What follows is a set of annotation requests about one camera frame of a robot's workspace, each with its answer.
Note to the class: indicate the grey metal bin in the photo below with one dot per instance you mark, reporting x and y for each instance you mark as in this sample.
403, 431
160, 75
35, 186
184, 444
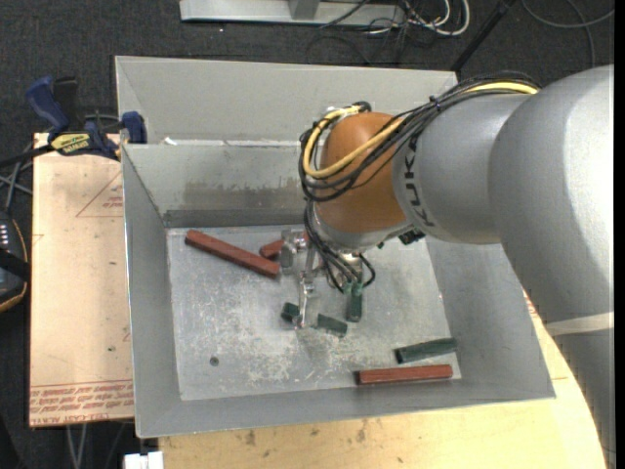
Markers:
234, 311

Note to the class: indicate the brown cardboard board, red print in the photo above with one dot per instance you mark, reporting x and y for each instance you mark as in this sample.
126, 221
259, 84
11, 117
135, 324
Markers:
78, 281

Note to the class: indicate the dark green flat block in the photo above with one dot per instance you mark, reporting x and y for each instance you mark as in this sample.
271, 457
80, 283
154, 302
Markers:
333, 325
355, 308
427, 350

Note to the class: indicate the black cylinder on white bracket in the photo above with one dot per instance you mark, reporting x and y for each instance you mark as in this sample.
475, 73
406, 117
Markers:
411, 237

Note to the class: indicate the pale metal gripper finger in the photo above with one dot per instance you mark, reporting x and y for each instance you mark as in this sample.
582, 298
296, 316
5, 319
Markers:
289, 254
306, 306

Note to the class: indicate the red-brown flat block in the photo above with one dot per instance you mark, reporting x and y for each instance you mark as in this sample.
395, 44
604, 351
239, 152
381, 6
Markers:
405, 374
269, 249
229, 253

